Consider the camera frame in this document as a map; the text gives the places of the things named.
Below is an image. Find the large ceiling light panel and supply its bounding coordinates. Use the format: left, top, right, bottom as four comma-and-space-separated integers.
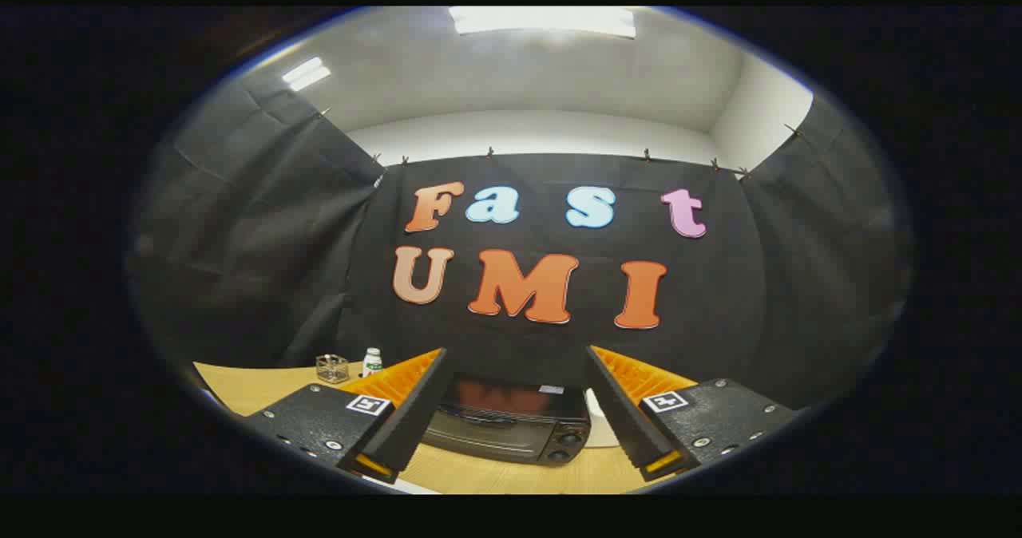
449, 6, 637, 39

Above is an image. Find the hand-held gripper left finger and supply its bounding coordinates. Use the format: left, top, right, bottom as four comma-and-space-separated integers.
244, 347, 450, 485

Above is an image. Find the small ceiling light panel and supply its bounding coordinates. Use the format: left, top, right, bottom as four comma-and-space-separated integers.
281, 57, 332, 92

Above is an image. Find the small wire basket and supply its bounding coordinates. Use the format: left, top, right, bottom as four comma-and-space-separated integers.
315, 354, 351, 385

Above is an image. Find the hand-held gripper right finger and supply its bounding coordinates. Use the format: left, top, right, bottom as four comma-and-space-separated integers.
584, 345, 799, 483

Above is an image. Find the black toaster oven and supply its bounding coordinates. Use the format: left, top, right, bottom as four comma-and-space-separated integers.
422, 374, 593, 467

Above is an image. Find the black backdrop cloth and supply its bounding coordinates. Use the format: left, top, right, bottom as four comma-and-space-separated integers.
128, 75, 911, 411

